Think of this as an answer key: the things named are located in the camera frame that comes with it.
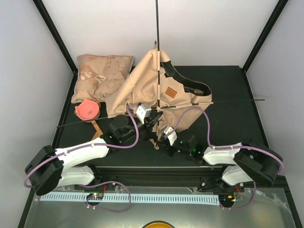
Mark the beige patterned pillow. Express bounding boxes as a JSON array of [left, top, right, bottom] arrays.
[[71, 54, 134, 104]]

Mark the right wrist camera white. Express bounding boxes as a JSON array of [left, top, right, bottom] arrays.
[[163, 126, 177, 146]]

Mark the wooden bowl stand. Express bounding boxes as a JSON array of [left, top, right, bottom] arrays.
[[91, 120, 103, 140]]

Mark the left small circuit board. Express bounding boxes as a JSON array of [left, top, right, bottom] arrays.
[[86, 193, 104, 200]]

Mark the white slotted cable duct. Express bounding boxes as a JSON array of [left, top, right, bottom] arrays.
[[40, 192, 219, 206]]

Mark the yellow round object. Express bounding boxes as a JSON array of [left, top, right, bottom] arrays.
[[142, 221, 174, 228]]

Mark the beige black pet tent fabric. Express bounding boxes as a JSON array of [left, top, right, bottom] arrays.
[[105, 48, 213, 140]]

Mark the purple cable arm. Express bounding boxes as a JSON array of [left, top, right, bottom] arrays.
[[173, 107, 285, 176], [23, 106, 141, 188]]

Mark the small circuit board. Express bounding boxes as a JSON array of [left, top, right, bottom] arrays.
[[86, 193, 104, 200], [219, 195, 237, 202]]

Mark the black frame post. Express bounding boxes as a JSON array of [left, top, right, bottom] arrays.
[[32, 0, 79, 74], [242, 0, 289, 73]]

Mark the right small circuit board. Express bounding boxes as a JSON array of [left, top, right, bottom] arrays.
[[219, 195, 237, 202]]

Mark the right black frame post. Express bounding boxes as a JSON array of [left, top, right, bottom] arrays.
[[242, 0, 289, 73]]

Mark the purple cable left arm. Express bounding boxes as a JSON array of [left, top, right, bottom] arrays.
[[23, 106, 141, 188]]

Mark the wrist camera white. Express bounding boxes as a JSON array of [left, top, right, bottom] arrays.
[[163, 126, 177, 146], [136, 103, 152, 124]]

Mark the pink cat-ear bowl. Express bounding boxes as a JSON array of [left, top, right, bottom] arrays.
[[75, 98, 100, 122]]

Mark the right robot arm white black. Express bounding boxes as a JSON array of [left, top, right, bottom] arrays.
[[158, 135, 283, 191]]

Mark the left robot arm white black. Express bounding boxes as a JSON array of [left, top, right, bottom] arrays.
[[23, 112, 163, 196]]

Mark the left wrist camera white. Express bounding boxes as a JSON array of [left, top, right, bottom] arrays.
[[136, 103, 152, 124]]

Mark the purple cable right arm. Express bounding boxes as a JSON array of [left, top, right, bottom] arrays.
[[173, 107, 285, 176]]

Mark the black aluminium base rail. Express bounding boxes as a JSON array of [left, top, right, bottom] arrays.
[[88, 167, 224, 189]]

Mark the left black frame post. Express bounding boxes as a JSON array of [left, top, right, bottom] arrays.
[[32, 0, 79, 74]]

